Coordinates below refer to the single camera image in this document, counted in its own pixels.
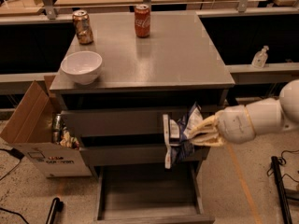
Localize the clear sanitizer pump bottle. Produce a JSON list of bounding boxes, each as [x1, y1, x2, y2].
[[251, 46, 269, 68]]

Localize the white bowl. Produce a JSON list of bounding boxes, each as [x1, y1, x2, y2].
[[61, 51, 103, 85]]

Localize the blue chip bag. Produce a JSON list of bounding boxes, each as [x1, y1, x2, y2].
[[163, 103, 204, 169]]

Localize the red coca-cola can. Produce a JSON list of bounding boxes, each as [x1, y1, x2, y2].
[[135, 4, 150, 37]]

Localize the gold patterned can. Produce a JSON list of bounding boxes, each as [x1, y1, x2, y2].
[[72, 9, 93, 45]]

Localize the top grey drawer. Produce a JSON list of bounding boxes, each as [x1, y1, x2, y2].
[[60, 104, 226, 138]]

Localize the middle grey drawer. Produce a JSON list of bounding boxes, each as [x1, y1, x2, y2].
[[78, 141, 212, 167]]

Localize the snack packets in box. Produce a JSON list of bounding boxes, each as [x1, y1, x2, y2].
[[59, 127, 79, 149]]

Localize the grey drawer cabinet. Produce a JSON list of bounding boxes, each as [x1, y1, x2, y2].
[[49, 10, 235, 179]]

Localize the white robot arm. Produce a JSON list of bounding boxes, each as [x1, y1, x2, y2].
[[188, 80, 299, 147]]

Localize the open bottom grey drawer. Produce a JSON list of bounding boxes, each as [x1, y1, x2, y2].
[[95, 162, 215, 224]]

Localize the open cardboard box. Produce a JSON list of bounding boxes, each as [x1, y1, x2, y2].
[[1, 81, 92, 177]]

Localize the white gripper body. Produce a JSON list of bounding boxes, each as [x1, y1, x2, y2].
[[215, 105, 256, 144]]

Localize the black stand bar right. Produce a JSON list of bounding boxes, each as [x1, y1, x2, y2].
[[271, 156, 292, 224]]

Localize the silver can in box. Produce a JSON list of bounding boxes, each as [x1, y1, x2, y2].
[[51, 114, 63, 144]]

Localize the black object bottom left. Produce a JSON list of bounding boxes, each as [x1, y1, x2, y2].
[[45, 197, 64, 224]]

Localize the black power adapter cable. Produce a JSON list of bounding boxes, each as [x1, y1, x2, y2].
[[0, 147, 25, 182]]

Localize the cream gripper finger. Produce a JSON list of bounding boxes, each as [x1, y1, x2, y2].
[[189, 115, 217, 137], [191, 133, 225, 147]]

